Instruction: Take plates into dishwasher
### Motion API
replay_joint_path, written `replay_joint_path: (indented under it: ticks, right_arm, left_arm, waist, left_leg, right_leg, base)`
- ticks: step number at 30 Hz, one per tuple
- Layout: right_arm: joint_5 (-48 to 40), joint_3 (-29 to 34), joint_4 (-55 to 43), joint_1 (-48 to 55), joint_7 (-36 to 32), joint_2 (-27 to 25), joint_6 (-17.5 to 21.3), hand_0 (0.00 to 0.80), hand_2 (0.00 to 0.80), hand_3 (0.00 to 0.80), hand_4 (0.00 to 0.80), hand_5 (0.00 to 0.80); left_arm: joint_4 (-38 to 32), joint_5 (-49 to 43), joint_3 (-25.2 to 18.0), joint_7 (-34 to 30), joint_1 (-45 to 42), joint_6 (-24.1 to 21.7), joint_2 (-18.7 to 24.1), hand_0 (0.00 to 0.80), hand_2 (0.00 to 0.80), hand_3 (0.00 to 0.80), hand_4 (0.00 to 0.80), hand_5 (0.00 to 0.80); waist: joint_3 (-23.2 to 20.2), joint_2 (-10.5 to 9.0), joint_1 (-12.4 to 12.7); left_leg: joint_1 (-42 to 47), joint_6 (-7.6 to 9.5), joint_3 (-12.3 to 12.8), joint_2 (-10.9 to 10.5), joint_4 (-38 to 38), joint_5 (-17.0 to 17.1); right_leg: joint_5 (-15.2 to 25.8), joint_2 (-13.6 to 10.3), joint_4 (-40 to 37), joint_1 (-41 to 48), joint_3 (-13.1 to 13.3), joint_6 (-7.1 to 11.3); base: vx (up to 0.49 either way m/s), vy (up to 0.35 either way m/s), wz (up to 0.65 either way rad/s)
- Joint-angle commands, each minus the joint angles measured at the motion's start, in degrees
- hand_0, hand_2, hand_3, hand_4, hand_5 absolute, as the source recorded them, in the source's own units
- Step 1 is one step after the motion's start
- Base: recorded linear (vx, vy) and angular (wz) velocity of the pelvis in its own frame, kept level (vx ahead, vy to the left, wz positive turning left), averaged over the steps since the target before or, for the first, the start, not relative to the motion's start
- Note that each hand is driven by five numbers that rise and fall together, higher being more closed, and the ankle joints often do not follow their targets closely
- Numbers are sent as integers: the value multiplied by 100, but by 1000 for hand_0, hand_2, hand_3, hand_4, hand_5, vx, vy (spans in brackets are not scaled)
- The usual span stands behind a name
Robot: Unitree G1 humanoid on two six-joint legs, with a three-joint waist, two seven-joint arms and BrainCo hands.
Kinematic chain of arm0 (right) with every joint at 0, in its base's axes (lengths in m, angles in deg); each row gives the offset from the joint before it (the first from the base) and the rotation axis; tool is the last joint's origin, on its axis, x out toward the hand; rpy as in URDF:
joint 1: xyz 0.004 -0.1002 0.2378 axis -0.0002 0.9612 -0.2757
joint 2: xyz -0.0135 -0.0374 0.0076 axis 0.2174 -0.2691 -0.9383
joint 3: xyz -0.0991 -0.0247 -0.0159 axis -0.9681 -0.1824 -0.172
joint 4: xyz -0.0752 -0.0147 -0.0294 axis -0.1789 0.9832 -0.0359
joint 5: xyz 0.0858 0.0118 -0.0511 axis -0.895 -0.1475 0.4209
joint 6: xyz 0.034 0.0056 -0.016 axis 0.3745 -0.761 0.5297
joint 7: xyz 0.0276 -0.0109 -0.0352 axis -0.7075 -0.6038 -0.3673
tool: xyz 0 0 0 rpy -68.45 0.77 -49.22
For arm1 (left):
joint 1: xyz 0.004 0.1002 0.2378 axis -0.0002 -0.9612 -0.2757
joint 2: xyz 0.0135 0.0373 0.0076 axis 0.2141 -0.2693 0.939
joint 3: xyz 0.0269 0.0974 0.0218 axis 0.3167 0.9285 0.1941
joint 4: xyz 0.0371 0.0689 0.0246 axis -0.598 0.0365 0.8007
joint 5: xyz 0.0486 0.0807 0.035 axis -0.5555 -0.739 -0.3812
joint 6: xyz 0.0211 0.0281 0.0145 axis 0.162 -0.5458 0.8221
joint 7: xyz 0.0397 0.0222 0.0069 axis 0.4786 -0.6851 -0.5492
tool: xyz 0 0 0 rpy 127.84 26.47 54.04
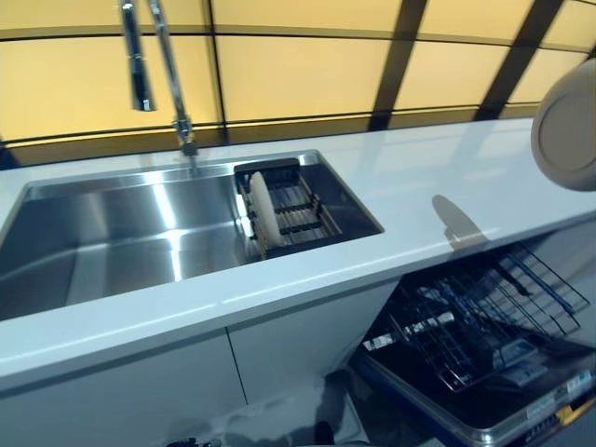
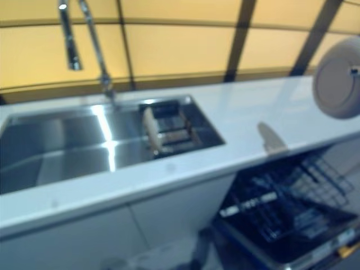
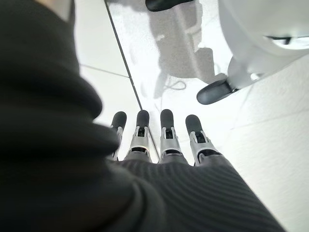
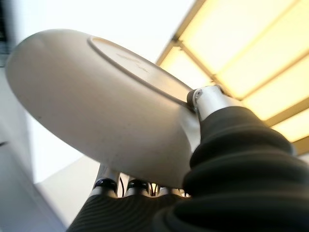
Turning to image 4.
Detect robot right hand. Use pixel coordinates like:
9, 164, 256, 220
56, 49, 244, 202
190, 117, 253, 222
67, 85, 309, 232

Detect cream round plate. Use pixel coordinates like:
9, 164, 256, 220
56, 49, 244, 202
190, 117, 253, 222
5, 29, 201, 189

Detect yellow ceiling light panels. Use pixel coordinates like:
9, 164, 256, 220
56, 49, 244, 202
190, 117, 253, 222
155, 0, 309, 156

